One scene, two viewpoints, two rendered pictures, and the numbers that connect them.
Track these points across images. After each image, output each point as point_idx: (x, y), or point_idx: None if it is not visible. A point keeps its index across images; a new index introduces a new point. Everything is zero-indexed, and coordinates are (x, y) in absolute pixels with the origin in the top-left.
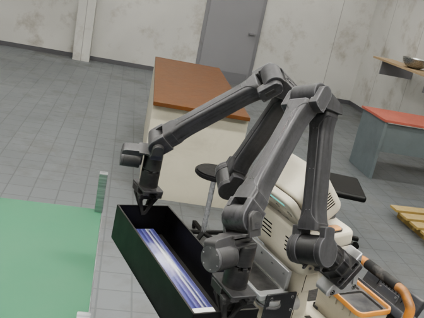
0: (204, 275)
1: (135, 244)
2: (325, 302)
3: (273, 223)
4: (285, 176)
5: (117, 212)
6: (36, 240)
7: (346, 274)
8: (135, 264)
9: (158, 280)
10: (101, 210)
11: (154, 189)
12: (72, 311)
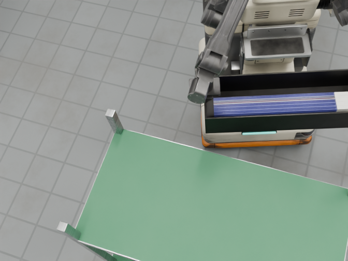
0: (291, 83)
1: (263, 120)
2: None
3: (271, 10)
4: None
5: (208, 121)
6: (172, 193)
7: None
8: (270, 127)
9: (316, 119)
10: (122, 127)
11: (214, 83)
12: (283, 182)
